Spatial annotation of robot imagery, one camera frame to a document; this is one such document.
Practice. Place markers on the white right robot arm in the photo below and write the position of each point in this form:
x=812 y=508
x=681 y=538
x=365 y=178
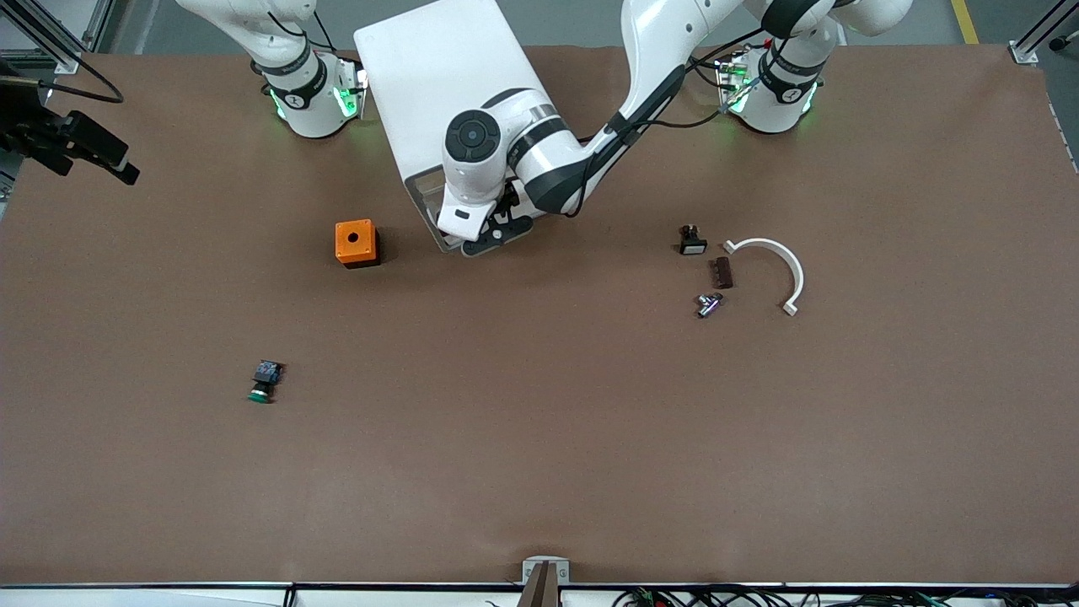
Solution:
x=308 y=101

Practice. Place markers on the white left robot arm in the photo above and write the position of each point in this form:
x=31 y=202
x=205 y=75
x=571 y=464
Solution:
x=657 y=34

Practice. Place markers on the orange button enclosure box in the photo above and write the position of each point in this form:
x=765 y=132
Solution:
x=364 y=245

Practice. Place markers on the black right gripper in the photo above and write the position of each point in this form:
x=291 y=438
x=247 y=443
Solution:
x=32 y=135

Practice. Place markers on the green push button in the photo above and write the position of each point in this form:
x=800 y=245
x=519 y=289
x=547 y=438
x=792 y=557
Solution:
x=266 y=373

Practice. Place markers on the black switch with white face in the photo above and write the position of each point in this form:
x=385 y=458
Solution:
x=693 y=244

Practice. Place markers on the aluminium frame profile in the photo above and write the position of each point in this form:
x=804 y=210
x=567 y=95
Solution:
x=1041 y=34
x=59 y=51

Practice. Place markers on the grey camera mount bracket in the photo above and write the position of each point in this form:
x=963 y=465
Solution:
x=545 y=582

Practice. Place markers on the silver metal fitting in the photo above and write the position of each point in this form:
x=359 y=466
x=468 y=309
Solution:
x=708 y=305

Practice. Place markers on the white curved plastic clip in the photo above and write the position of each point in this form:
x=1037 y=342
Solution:
x=797 y=270

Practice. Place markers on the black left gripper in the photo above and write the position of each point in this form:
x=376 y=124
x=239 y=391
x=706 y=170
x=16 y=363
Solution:
x=508 y=198

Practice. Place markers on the brown terminal block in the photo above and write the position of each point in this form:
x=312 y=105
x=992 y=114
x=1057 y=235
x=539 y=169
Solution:
x=722 y=273

